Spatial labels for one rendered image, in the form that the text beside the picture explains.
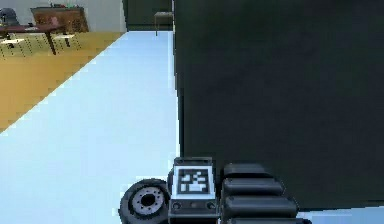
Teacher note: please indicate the brown wooden cupboard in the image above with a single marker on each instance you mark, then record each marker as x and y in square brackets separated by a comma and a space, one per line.
[63, 18]

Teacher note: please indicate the dark brown dining table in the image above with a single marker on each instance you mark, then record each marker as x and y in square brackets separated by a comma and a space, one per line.
[33, 29]

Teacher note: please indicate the dark grey chair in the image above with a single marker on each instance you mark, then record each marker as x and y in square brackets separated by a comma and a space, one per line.
[8, 16]

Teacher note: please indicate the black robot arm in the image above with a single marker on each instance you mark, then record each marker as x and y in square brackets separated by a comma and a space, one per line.
[253, 196]

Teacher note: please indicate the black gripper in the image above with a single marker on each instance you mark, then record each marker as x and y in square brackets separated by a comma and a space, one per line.
[146, 201]

